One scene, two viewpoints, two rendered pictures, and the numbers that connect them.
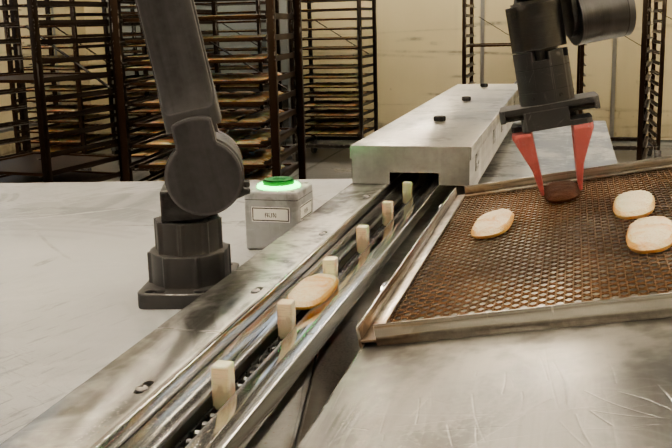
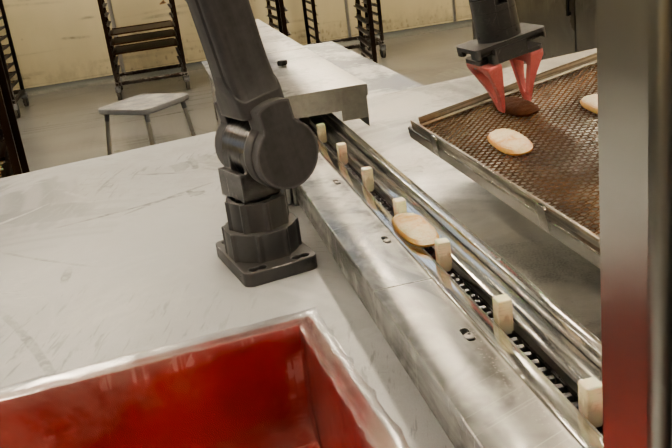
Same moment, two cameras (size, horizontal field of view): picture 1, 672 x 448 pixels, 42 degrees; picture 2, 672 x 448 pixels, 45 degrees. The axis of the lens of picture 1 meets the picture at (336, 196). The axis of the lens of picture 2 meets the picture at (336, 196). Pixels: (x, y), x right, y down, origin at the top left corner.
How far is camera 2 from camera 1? 0.48 m
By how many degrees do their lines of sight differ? 27
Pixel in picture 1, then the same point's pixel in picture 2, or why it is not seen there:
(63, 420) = (464, 377)
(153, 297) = (261, 273)
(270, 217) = not seen: hidden behind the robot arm
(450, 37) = not seen: outside the picture
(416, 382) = not seen: outside the picture
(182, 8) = not seen: outside the picture
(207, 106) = (276, 88)
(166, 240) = (252, 219)
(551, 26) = not seen: outside the picture
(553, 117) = (516, 48)
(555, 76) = (512, 15)
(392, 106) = (27, 56)
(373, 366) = not seen: hidden behind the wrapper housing
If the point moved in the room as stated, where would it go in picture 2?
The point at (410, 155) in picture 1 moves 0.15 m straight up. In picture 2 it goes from (315, 100) to (303, 7)
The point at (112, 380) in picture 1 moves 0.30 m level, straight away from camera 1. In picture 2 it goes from (432, 338) to (209, 259)
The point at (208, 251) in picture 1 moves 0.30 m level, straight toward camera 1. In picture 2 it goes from (288, 220) to (489, 296)
